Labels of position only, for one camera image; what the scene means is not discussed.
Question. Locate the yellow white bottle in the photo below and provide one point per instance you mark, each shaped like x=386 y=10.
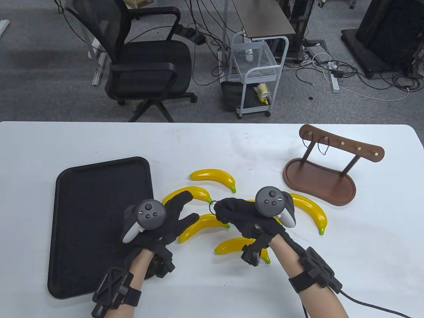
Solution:
x=263 y=91

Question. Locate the person's left forearm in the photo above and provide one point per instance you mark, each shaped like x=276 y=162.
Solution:
x=137 y=265

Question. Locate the cardboard box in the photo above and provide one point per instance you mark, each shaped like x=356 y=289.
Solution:
x=135 y=3

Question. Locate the silver metal frame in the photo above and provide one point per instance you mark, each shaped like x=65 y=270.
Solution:
x=97 y=78

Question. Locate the white utility cart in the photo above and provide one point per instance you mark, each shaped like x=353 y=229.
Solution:
x=242 y=92

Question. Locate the dark top side table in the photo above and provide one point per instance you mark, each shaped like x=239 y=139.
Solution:
x=265 y=20

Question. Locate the black equipment base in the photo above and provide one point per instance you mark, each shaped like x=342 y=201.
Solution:
x=381 y=33

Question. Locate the black office chair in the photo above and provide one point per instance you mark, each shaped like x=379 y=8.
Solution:
x=155 y=59

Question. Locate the grey handheld controller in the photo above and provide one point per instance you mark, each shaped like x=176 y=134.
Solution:
x=149 y=215
x=270 y=202

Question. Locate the white power strip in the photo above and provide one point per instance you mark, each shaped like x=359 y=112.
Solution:
x=334 y=82
x=219 y=66

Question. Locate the person's right forearm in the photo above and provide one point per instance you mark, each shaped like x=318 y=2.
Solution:
x=285 y=251

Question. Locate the yellow plastic banana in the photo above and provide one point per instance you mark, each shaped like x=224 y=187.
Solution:
x=228 y=246
x=212 y=175
x=198 y=192
x=311 y=212
x=280 y=221
x=205 y=225

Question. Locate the black power adapter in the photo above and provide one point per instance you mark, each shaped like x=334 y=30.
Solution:
x=198 y=39

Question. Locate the black plastic tray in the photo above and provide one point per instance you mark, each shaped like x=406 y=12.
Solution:
x=82 y=198

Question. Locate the brown wooden hook stand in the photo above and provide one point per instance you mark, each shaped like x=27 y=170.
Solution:
x=318 y=185

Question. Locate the metal floor box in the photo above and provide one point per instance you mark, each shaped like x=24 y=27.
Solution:
x=316 y=51

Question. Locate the person's left hand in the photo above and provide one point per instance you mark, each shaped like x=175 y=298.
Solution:
x=175 y=212

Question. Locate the person's right hand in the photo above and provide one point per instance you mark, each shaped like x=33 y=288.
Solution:
x=235 y=212

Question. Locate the black mesh bin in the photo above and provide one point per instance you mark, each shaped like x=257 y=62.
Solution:
x=230 y=96

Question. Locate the black elastic band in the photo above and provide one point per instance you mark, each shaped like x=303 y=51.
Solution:
x=318 y=147
x=303 y=140
x=210 y=207

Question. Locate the small white bottle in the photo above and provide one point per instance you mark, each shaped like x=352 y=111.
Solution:
x=249 y=56

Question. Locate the black metal desk frame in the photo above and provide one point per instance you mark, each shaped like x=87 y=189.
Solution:
x=298 y=20

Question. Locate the white board corner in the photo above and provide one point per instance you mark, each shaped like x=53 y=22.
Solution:
x=3 y=26

